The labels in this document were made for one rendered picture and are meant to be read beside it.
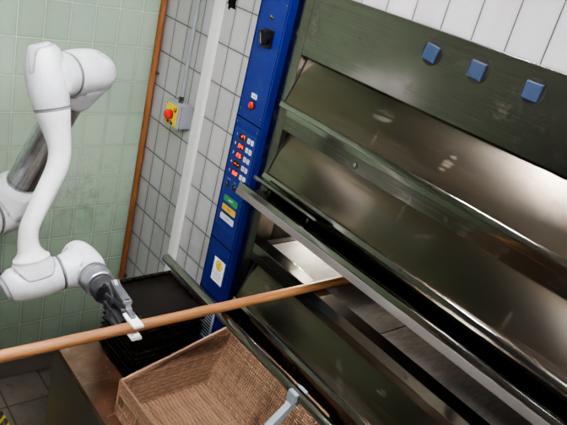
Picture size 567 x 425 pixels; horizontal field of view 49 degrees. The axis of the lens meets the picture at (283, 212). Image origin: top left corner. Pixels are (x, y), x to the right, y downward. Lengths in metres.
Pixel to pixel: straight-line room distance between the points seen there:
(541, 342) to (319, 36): 1.11
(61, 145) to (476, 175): 1.14
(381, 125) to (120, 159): 1.47
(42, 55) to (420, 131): 1.05
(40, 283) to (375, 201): 1.00
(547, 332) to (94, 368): 1.66
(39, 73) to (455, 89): 1.11
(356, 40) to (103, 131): 1.36
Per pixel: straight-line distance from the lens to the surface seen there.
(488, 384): 1.59
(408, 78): 1.81
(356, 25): 1.96
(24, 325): 3.26
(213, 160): 2.52
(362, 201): 1.94
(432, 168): 1.74
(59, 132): 1.88
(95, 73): 1.96
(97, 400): 2.45
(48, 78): 1.85
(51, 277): 1.92
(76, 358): 2.62
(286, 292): 2.04
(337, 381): 2.12
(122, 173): 3.02
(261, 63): 2.23
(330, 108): 2.00
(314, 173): 2.07
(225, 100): 2.44
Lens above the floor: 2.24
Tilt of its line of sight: 24 degrees down
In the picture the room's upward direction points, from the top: 15 degrees clockwise
